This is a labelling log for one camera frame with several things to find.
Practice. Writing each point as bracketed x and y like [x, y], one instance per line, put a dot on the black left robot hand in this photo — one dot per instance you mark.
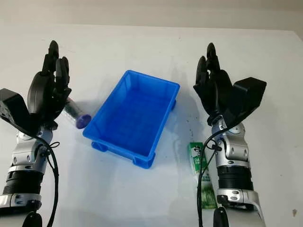
[39, 94]

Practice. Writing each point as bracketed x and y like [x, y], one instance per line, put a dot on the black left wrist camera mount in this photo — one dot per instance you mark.
[11, 106]

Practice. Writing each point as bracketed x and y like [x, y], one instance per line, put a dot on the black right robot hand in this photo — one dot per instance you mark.
[216, 92]

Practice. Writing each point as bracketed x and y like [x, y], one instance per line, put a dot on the clear bottle with purple cap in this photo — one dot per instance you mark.
[75, 113]

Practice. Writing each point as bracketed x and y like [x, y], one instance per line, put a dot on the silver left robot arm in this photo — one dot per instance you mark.
[23, 160]

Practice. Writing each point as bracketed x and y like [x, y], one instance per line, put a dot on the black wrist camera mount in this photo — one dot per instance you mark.
[248, 94]
[11, 106]

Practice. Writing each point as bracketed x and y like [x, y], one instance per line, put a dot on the blue plastic tray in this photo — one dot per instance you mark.
[132, 118]

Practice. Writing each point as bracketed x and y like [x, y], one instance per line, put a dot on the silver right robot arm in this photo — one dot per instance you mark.
[236, 165]

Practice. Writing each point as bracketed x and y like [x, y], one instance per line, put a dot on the green toothpaste box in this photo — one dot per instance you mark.
[201, 165]

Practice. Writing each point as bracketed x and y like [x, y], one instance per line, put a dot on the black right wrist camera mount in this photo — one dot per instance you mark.
[248, 94]

